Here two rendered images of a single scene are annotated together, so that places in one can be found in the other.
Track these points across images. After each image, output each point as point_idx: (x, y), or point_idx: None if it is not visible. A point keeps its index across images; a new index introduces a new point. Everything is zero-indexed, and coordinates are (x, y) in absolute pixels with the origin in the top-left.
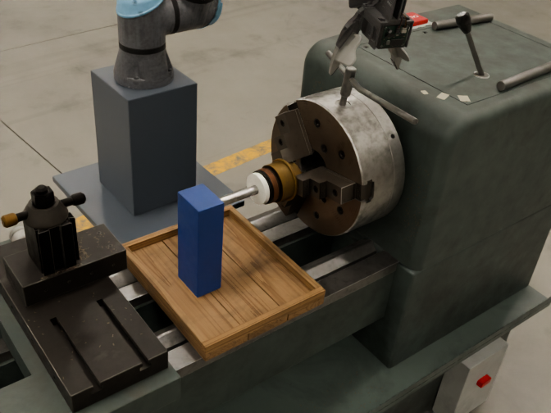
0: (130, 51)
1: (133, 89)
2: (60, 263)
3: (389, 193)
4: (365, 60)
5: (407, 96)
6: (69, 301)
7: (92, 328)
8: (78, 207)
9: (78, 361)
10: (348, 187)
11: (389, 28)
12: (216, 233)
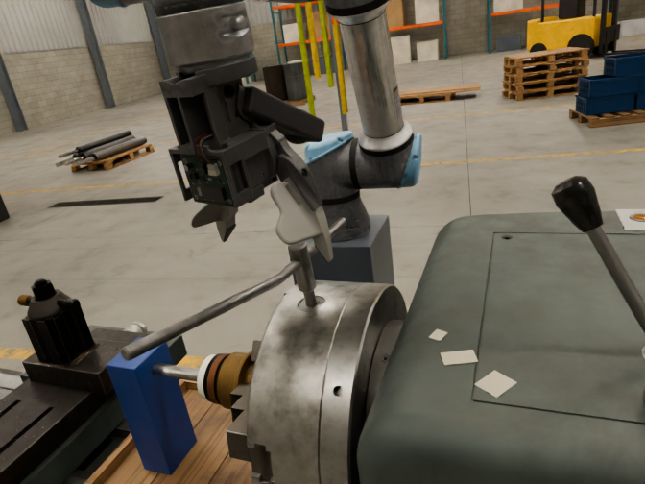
0: None
1: (310, 238)
2: (50, 356)
3: None
4: (459, 254)
5: (412, 330)
6: (45, 394)
7: (9, 426)
8: None
9: None
10: (238, 436)
11: (191, 162)
12: (138, 402)
